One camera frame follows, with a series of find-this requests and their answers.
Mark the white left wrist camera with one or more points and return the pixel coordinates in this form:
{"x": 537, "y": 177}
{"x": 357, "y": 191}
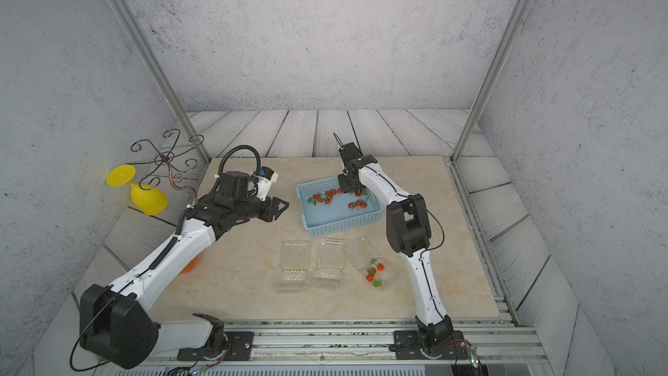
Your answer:
{"x": 265, "y": 178}

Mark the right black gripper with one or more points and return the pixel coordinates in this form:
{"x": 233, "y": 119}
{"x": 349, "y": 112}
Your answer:
{"x": 342, "y": 183}

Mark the dark wire jewellery stand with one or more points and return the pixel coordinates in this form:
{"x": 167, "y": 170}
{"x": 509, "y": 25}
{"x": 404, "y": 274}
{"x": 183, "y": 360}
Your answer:
{"x": 169, "y": 163}

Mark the yellow plastic goblet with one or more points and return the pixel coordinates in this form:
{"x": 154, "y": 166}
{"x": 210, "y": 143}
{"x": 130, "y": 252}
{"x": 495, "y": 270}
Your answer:
{"x": 150, "y": 201}

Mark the strawberry cluster right in basket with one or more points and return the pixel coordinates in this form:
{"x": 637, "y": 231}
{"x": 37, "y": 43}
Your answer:
{"x": 360, "y": 201}

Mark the aluminium frame post right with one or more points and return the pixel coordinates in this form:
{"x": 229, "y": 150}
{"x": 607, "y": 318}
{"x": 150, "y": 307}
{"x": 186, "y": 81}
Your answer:
{"x": 513, "y": 26}

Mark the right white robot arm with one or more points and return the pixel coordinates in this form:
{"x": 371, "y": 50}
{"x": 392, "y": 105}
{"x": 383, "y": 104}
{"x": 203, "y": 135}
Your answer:
{"x": 408, "y": 231}

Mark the strawberry cluster in basket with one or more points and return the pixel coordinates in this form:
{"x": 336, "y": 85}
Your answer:
{"x": 323, "y": 197}
{"x": 360, "y": 201}

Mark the light blue perforated basket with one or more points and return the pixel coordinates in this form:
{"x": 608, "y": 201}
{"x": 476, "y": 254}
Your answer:
{"x": 320, "y": 220}

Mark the aluminium frame post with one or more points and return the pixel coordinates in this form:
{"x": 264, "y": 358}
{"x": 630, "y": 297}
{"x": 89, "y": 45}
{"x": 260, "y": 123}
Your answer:
{"x": 145, "y": 52}
{"x": 513, "y": 26}

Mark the aluminium frame post left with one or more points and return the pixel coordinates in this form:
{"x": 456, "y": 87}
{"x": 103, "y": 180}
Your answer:
{"x": 145, "y": 52}

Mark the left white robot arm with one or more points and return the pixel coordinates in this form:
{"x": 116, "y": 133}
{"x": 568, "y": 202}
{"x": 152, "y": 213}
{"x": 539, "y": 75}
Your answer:
{"x": 114, "y": 320}

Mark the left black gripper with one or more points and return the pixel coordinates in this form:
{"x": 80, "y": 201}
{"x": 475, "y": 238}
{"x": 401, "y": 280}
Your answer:
{"x": 268, "y": 215}

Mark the strawberry cluster left in basket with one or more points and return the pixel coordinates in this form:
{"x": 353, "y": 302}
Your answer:
{"x": 323, "y": 197}

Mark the orange plastic bowl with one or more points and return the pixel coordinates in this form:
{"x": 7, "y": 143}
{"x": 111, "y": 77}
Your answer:
{"x": 191, "y": 265}

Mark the clear clamshell container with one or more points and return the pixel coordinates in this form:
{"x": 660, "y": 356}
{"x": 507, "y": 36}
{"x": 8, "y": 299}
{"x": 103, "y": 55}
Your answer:
{"x": 330, "y": 263}
{"x": 295, "y": 262}
{"x": 359, "y": 251}

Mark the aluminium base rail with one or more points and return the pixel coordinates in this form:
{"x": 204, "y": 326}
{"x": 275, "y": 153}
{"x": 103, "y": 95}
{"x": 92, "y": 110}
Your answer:
{"x": 354, "y": 347}

